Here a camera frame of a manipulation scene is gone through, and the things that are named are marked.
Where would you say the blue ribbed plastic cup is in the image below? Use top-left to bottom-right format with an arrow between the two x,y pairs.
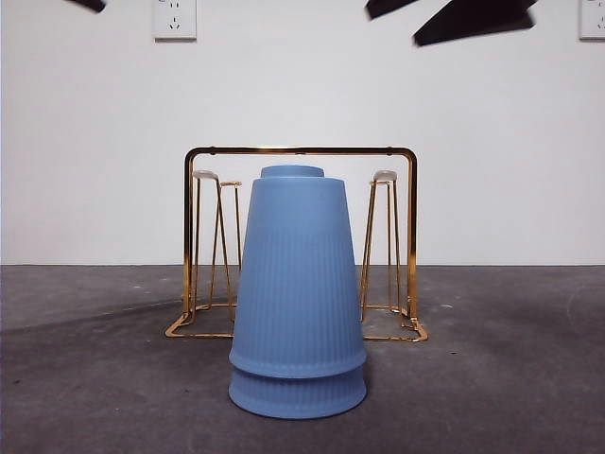
260,165 -> 326,180
228,177 -> 368,380
228,361 -> 368,421

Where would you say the gold wire cup holder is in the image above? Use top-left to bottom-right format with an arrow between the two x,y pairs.
164,146 -> 430,342

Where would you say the white wall socket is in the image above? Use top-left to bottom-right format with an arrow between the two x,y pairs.
579,0 -> 605,42
152,0 -> 198,42

